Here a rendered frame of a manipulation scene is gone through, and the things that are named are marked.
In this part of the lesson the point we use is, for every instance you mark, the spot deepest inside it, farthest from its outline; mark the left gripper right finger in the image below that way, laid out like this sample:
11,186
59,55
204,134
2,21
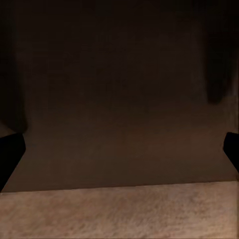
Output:
231,148

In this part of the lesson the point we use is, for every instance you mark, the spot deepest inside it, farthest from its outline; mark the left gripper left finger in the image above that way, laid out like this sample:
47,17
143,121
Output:
12,148

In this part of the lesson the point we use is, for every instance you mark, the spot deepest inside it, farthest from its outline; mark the cabinet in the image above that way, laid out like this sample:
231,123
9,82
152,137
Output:
118,93

